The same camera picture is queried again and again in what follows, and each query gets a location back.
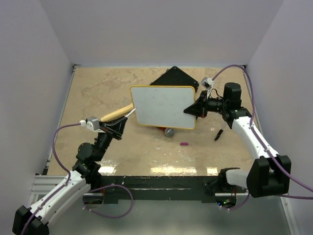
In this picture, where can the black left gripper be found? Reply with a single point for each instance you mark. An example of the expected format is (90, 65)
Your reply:
(114, 128)

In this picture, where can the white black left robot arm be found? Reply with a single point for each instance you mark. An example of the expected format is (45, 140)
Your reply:
(84, 176)

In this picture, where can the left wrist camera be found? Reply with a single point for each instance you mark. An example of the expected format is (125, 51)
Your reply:
(91, 124)

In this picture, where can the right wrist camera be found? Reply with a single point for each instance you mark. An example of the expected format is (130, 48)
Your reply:
(207, 83)

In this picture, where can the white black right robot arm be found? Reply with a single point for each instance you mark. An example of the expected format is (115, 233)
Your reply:
(269, 172)

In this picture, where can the black ribbed carrying case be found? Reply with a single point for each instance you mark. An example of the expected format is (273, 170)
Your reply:
(176, 77)

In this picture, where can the white marker pen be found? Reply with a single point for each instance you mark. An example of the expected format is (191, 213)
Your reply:
(133, 110)

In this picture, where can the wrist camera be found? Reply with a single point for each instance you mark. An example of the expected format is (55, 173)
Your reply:
(91, 124)
(207, 83)

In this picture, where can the yellow framed whiteboard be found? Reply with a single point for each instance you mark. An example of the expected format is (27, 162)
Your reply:
(163, 106)

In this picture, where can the red glitter microphone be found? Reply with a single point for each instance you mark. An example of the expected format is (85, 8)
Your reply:
(168, 132)

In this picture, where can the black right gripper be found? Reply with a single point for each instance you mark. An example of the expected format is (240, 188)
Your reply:
(198, 108)

